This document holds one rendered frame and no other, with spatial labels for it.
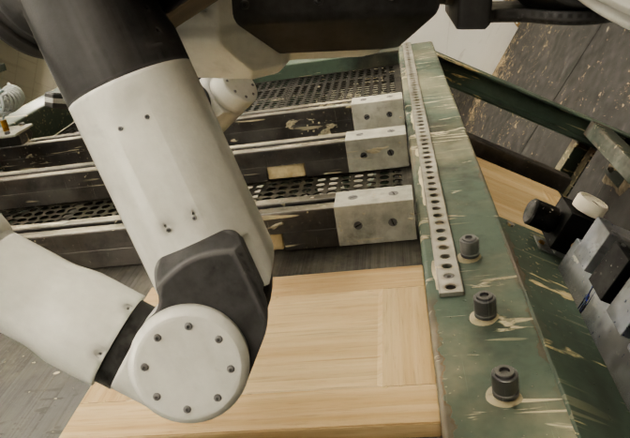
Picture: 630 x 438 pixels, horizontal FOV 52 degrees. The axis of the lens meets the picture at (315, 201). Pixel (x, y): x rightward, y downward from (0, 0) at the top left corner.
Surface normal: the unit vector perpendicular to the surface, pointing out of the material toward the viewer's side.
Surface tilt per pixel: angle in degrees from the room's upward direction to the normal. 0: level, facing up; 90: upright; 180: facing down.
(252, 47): 137
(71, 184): 90
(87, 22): 89
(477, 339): 59
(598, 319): 0
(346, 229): 90
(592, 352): 90
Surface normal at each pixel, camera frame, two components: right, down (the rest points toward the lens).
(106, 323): 0.29, -0.38
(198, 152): 0.62, -0.18
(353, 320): -0.15, -0.91
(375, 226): -0.10, 0.41
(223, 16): 0.73, 0.26
